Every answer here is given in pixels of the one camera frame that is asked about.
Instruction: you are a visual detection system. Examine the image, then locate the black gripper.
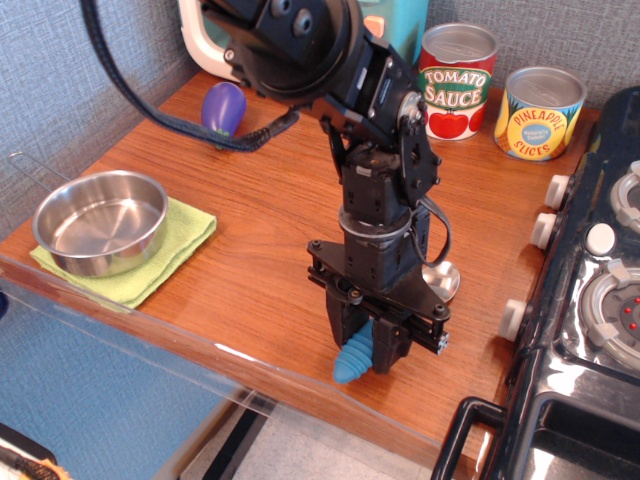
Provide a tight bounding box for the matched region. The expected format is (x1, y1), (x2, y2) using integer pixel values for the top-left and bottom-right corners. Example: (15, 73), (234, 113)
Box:
(307, 199), (450, 374)

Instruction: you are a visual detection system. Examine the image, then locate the blue handled metal spoon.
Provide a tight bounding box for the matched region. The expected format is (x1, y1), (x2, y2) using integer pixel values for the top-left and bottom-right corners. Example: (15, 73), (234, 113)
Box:
(327, 261), (461, 384)

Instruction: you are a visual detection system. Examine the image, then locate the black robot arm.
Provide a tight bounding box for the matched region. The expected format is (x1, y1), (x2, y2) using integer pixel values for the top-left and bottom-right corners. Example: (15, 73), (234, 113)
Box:
(201, 1), (450, 374)

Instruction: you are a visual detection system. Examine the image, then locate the green cloth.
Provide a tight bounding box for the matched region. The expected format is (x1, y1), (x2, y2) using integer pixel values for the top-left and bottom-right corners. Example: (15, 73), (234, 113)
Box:
(30, 198), (217, 309)

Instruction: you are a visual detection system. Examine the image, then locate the black toy stove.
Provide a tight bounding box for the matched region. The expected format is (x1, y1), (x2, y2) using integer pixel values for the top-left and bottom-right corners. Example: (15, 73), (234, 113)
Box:
(433, 87), (639, 479)

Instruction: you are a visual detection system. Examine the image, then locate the purple toy eggplant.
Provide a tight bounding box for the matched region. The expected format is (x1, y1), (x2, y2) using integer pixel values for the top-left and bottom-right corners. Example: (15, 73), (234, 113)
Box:
(201, 82), (247, 138)

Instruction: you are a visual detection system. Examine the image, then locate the tomato sauce can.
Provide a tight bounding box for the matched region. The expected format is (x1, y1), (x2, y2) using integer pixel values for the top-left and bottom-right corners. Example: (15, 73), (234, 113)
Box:
(418, 23), (498, 140)

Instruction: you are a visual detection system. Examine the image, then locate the pineapple slices can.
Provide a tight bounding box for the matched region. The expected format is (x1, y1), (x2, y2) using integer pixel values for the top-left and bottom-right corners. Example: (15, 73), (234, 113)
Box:
(494, 66), (587, 162)

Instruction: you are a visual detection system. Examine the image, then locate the clear acrylic barrier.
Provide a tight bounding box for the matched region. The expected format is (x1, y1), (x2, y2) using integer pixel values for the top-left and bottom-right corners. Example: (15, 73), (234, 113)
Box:
(1, 254), (506, 466)

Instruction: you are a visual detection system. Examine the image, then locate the toy microwave oven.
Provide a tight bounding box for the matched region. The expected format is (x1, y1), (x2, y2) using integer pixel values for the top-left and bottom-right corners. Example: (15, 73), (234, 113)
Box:
(178, 0), (429, 81)

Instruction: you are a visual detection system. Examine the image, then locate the steel pan with handle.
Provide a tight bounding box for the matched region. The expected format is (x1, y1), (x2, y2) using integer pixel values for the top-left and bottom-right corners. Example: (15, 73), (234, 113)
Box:
(7, 152), (169, 278)

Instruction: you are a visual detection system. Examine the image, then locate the black braided cable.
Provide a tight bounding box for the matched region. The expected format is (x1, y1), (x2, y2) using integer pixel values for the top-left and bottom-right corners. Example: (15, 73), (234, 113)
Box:
(79, 0), (301, 154)

